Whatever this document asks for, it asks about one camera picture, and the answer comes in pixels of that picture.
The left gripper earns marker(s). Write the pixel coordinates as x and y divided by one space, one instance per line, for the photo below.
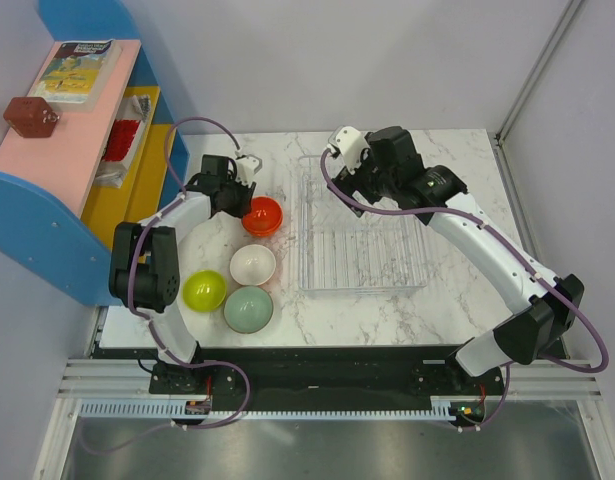
247 194

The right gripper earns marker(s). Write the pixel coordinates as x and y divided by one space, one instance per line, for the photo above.
345 183

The orange bowl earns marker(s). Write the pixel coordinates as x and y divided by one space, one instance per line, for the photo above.
264 209
261 229

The clear wire dish rack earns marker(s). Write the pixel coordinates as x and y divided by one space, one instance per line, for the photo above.
340 252

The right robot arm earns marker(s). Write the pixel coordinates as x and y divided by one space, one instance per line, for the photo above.
539 301

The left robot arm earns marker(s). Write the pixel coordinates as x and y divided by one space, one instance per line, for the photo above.
145 269

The white bowl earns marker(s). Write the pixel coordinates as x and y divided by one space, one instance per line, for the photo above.
252 265

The lime green bowl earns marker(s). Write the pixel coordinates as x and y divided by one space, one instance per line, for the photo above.
204 291

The pale green bowl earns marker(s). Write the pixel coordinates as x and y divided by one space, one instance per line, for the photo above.
248 309

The red white brush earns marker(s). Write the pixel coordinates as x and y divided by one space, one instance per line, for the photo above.
125 137

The blue pink yellow shelf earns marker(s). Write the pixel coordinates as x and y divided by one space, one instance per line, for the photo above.
53 220

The illustrated book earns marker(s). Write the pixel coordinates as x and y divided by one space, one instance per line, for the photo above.
77 74

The brown perforated box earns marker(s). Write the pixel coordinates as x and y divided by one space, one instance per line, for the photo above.
31 117

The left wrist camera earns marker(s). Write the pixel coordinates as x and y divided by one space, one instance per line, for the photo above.
247 166

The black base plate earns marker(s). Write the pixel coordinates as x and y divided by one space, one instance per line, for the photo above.
326 377

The white slotted cable duct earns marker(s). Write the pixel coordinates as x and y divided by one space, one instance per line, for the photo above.
179 409

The aluminium corner post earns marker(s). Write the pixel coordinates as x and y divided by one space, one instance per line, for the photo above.
555 39

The aluminium frame rail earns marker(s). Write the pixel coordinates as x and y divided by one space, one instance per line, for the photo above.
546 424

